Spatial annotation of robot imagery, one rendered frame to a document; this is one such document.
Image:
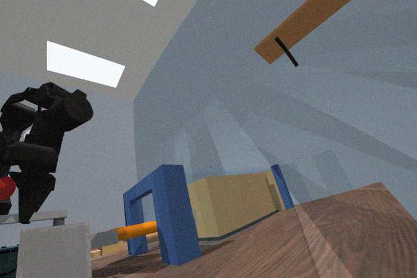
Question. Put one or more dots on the blue inverted u-shaped frame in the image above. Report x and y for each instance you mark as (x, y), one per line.
(172, 242)

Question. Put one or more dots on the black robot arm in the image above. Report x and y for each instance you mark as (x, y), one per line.
(65, 111)

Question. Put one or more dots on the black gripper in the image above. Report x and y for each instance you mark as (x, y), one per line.
(36, 160)

